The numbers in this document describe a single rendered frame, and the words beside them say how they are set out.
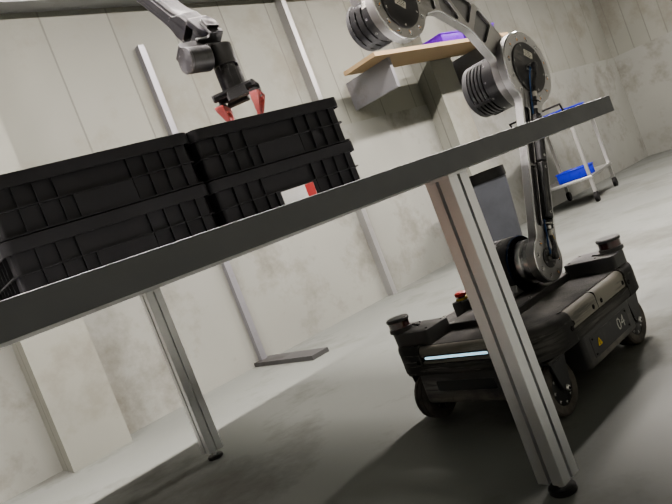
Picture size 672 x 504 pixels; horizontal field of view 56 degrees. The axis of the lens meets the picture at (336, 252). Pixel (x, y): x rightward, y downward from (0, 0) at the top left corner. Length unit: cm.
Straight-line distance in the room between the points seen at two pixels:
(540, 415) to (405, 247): 371
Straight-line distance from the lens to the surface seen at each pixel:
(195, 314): 380
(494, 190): 487
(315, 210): 90
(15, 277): 119
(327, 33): 513
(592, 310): 178
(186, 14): 158
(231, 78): 148
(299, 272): 423
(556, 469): 134
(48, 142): 375
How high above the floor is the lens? 65
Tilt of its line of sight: 3 degrees down
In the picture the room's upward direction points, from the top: 21 degrees counter-clockwise
